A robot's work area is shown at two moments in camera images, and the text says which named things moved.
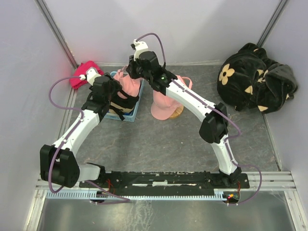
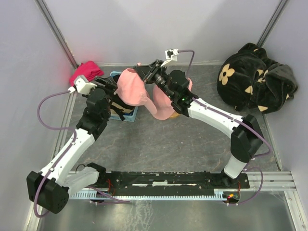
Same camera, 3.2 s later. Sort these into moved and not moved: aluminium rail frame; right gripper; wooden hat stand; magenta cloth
Moved: right gripper
Not moved: wooden hat stand; aluminium rail frame; magenta cloth
